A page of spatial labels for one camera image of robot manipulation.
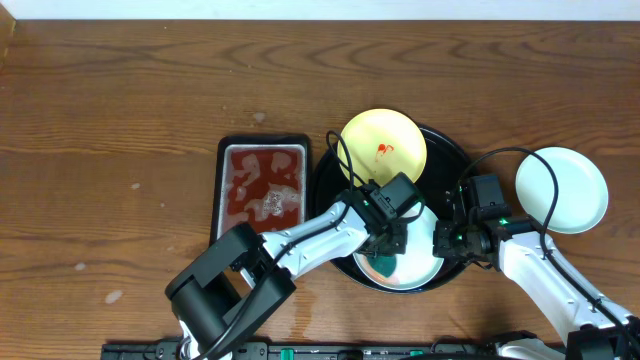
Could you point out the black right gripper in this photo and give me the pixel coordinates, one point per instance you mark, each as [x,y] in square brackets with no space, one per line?
[442,246]

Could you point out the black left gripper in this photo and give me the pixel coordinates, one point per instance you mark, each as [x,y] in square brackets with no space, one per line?
[388,242]

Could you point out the green scrubbing sponge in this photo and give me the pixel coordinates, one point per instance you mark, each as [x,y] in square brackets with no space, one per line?
[382,267]

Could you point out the pale green plate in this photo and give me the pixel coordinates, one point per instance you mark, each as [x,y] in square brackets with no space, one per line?
[417,266]

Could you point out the light blue plate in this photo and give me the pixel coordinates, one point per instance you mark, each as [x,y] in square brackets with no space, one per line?
[583,193]

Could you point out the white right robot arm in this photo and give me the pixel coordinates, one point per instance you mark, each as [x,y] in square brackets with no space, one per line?
[590,325]

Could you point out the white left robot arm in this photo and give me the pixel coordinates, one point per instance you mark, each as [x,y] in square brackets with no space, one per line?
[234,286]

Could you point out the round black serving tray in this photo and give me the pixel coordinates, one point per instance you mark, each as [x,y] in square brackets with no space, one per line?
[446,161]

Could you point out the black rectangular wash tray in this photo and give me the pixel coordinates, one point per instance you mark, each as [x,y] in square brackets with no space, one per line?
[261,180]

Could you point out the yellow plate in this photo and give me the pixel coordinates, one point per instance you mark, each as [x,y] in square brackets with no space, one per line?
[382,143]

